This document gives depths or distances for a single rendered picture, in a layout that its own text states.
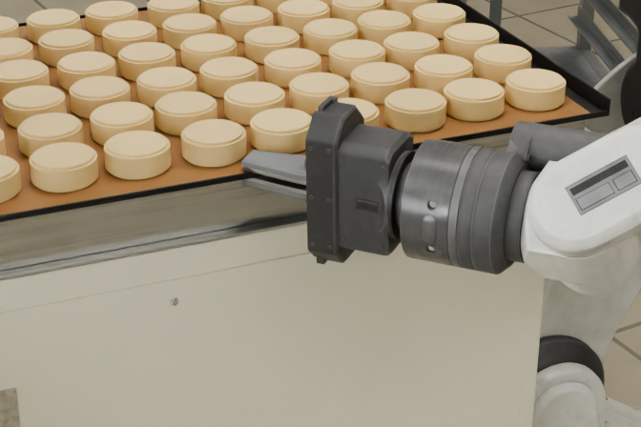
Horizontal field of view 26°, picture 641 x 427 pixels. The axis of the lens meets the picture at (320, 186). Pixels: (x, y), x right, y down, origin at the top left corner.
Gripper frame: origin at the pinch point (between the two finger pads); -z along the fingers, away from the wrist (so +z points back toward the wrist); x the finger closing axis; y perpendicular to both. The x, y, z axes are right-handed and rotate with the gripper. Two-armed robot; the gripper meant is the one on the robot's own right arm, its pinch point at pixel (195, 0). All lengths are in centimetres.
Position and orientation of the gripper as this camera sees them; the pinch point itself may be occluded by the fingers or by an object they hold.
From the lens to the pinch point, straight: 142.5
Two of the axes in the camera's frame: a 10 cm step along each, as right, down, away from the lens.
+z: 4.0, -4.2, 8.2
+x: -0.1, -8.9, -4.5
